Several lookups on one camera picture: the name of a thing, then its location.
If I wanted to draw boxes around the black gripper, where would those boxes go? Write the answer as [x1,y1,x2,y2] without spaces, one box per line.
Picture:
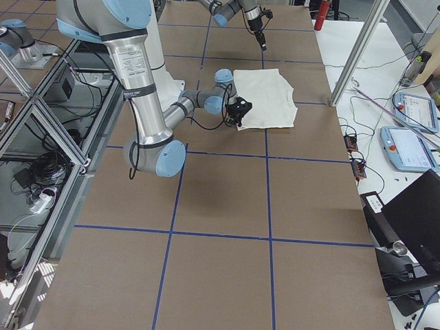
[247,18,267,51]
[226,102,243,129]

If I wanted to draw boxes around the cream long sleeve cat shirt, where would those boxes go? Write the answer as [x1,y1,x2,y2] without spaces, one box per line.
[233,69,297,131]

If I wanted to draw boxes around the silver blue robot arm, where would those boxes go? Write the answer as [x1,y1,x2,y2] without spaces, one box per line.
[56,1,252,177]
[198,0,273,52]

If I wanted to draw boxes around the seated person beige clothes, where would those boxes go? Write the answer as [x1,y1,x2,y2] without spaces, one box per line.
[411,27,439,105]

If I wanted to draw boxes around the red bottle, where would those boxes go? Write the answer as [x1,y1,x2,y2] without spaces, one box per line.
[314,0,331,31]

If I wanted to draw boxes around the reacher grabber stick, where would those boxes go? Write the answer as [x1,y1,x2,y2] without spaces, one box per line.
[349,78,440,152]

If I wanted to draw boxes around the far orange black connector box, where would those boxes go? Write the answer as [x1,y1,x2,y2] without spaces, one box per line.
[344,135,358,152]

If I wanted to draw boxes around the orange black connector box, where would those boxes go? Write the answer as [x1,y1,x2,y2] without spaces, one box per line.
[351,159,366,180]
[344,135,358,152]

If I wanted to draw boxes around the near orange black connector box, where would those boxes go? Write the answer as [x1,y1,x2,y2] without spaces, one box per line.
[351,159,366,180]

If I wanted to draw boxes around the near blue teach pendant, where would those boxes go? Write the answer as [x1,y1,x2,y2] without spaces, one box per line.
[380,126,439,173]

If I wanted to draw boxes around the blue teach pendant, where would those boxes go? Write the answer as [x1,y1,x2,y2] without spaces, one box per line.
[380,126,439,173]
[393,92,439,133]

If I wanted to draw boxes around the far blue teach pendant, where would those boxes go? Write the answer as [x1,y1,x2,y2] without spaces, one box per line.
[393,92,439,133]

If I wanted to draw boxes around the black box with white label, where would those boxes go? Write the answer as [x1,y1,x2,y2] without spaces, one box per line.
[360,191,399,248]

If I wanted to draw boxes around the black monitor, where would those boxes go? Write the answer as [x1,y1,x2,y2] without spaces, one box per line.
[382,170,439,274]

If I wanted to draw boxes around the white power strip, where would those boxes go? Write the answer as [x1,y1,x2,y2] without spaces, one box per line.
[30,192,54,215]

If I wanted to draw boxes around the grey robot mounting base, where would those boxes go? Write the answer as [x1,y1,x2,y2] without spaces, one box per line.
[0,19,59,71]

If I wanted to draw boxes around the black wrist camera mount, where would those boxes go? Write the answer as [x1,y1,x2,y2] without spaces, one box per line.
[259,9,274,20]
[232,97,252,118]

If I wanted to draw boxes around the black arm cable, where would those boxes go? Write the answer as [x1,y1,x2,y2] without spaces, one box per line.
[128,80,238,181]

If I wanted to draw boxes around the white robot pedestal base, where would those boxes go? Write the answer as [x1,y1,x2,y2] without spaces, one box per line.
[144,1,185,112]

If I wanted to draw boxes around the aluminium frame post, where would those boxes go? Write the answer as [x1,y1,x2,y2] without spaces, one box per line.
[329,0,390,107]

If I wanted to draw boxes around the aluminium table side frame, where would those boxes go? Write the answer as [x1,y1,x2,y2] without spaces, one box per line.
[1,41,122,329]

